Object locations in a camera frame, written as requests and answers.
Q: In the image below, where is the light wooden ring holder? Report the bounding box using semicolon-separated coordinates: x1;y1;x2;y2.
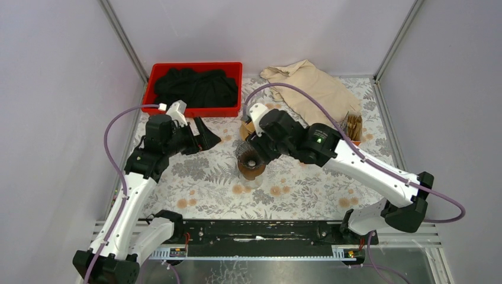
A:
239;121;255;141

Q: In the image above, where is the grey ribbed glass dripper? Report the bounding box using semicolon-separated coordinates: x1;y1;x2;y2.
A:
235;141;263;169

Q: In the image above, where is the dark wooden ring holder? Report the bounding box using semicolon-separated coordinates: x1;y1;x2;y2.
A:
237;160;266;180

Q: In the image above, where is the orange coffee filter box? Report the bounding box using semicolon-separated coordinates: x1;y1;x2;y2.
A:
341;112;363;146

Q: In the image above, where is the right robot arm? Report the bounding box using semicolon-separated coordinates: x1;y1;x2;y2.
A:
247;104;433;244

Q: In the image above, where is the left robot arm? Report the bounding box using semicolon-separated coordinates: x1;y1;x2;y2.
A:
72;114;221;283

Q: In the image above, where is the floral patterned table mat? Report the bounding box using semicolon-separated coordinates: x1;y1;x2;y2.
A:
124;76;410;221

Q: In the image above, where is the black cloth in bin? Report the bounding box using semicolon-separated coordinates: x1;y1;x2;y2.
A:
154;68;238;108

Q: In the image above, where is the beige cloth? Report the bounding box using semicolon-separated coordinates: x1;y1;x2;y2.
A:
260;60;362;125

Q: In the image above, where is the red plastic bin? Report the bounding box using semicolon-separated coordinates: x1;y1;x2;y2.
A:
143;62;243;118

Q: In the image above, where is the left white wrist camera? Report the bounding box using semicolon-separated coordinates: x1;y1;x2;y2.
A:
157;100;188;127

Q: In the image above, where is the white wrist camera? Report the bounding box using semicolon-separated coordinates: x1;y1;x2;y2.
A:
247;103;269;137
157;100;188;127

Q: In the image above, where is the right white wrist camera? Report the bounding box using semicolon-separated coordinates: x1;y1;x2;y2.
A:
247;103;269;137

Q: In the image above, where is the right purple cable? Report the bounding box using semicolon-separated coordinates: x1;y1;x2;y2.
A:
242;83;466;284

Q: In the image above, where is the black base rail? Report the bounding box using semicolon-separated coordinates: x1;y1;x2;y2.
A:
164;220;379;258

